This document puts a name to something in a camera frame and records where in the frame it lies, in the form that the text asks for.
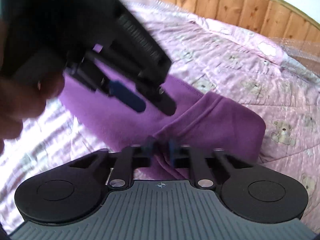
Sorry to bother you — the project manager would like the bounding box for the purple fleece garment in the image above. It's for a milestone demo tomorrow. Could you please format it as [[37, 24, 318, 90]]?
[[59, 75, 266, 163]]

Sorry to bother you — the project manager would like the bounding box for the person's left hand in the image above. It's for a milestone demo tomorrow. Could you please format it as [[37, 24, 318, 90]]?
[[1, 72, 65, 151]]

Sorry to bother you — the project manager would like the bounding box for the wooden bed headboard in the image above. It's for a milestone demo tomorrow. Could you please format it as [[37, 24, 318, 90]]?
[[163, 0, 319, 42]]

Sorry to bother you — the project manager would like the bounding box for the pink teddy bear quilt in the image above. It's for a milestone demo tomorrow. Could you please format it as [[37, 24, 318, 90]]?
[[1, 0, 319, 233]]

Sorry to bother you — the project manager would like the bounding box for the transparent bubble wrap sheet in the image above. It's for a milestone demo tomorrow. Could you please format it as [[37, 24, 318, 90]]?
[[271, 37, 319, 76]]

